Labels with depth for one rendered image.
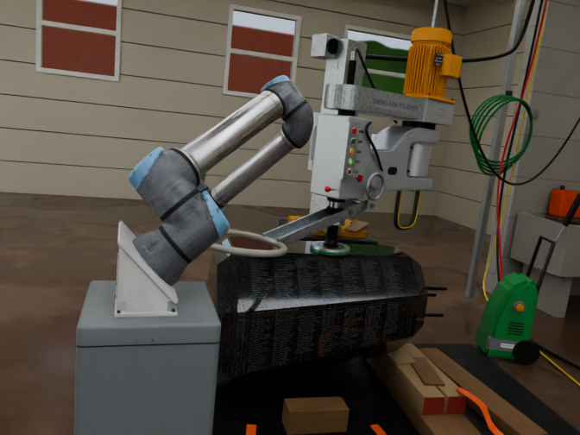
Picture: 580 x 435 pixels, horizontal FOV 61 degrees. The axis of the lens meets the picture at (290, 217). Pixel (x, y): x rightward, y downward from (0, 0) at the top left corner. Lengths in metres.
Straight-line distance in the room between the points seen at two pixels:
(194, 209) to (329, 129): 1.20
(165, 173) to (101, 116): 7.05
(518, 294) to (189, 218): 2.68
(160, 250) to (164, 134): 7.08
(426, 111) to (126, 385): 2.17
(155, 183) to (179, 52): 7.15
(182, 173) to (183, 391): 0.65
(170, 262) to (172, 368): 0.31
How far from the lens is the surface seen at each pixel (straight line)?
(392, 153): 2.80
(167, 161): 1.57
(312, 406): 2.54
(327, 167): 2.56
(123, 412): 1.60
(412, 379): 2.81
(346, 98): 2.51
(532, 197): 5.39
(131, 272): 1.49
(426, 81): 3.07
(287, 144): 1.92
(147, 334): 1.49
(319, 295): 2.49
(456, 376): 3.22
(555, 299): 5.13
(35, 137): 8.71
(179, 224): 1.54
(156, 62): 8.60
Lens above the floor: 1.43
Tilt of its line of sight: 10 degrees down
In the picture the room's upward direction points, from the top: 6 degrees clockwise
